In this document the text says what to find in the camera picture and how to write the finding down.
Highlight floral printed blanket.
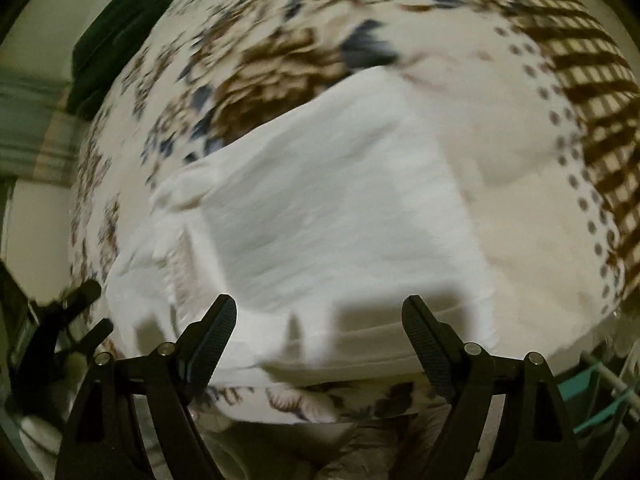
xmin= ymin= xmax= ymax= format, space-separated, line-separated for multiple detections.
xmin=67 ymin=0 xmax=640 ymax=423

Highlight white pants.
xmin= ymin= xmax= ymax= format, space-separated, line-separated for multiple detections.
xmin=102 ymin=67 xmax=501 ymax=423

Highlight teal and white rack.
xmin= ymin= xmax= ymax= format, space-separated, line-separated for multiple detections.
xmin=557 ymin=350 xmax=640 ymax=436

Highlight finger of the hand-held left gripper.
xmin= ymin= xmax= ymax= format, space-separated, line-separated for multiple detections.
xmin=47 ymin=280 xmax=102 ymax=317
xmin=52 ymin=318 xmax=114 ymax=361

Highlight striped grey cloth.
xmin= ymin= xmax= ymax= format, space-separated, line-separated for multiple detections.
xmin=0 ymin=79 xmax=88 ymax=188

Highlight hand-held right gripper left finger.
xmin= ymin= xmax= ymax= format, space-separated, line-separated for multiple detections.
xmin=54 ymin=294 xmax=238 ymax=480

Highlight dark green cloth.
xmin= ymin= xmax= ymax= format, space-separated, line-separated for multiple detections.
xmin=66 ymin=0 xmax=195 ymax=120

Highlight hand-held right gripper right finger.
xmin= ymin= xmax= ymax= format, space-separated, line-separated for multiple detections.
xmin=401 ymin=295 xmax=587 ymax=480

